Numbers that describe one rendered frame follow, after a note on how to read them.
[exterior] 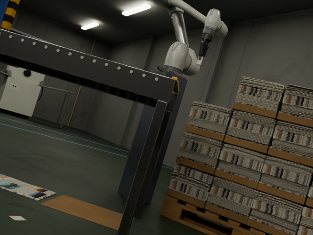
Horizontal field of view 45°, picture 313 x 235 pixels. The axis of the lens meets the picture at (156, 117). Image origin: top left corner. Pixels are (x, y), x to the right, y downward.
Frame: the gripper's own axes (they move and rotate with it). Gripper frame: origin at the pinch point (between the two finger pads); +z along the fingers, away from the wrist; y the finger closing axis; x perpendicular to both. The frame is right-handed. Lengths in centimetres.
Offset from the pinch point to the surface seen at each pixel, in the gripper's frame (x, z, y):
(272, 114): -67, 30, -19
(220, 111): -33, 37, -18
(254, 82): -50, 13, -19
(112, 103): 538, 10, 686
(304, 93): -82, 13, -18
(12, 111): 591, 110, 377
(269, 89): -61, 15, -19
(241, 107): -47, 30, -19
